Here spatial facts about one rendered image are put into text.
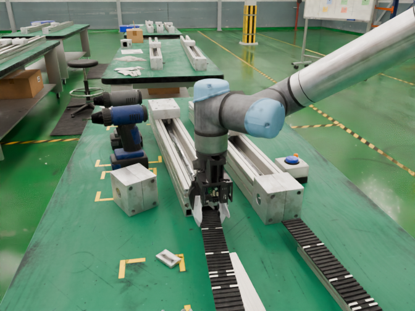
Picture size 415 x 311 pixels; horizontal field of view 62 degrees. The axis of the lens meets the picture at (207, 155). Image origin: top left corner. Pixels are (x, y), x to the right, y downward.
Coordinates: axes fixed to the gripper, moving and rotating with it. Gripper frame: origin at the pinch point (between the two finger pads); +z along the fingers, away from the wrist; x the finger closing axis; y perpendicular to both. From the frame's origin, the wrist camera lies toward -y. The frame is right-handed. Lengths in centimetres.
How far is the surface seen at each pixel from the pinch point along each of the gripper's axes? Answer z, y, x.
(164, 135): -7.2, -43.9, -4.4
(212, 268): -1.3, 18.8, -4.5
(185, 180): -6.8, -9.4, -4.0
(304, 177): -0.1, -13.4, 34.4
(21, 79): 30, -373, -124
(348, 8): -37, -470, 369
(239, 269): -0.9, 20.0, 0.7
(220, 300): -1.6, 27.3, -5.6
